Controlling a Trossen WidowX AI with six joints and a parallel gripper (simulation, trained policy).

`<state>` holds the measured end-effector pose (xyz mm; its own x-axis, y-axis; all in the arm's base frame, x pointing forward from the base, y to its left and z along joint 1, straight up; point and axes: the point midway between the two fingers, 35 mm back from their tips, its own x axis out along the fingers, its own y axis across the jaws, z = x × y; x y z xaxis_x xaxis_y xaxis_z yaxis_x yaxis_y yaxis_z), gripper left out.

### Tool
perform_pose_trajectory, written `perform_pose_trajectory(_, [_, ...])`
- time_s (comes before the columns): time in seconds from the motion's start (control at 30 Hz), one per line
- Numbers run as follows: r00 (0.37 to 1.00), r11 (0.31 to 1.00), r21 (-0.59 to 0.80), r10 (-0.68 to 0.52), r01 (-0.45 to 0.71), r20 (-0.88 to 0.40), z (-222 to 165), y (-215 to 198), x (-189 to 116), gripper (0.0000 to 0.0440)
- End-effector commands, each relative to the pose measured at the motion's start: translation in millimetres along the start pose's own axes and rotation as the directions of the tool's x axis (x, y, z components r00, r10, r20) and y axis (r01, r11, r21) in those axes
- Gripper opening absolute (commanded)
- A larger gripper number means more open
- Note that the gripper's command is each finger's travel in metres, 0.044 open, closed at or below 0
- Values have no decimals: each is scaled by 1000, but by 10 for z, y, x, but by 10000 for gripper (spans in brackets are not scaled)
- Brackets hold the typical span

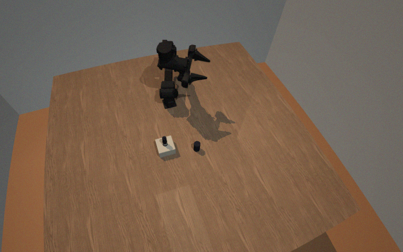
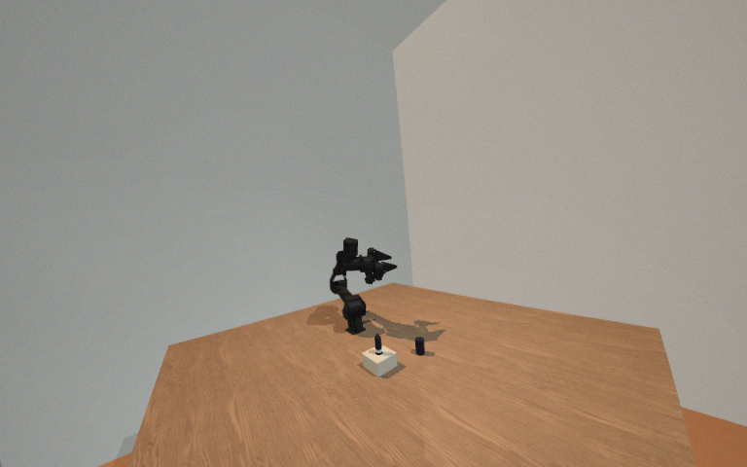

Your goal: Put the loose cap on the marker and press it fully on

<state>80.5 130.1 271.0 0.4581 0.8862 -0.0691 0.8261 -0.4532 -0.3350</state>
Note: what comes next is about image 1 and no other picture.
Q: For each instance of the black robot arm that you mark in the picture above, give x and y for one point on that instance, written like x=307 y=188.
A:
x=166 y=51

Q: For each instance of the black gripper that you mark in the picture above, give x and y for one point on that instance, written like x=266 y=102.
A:
x=180 y=64

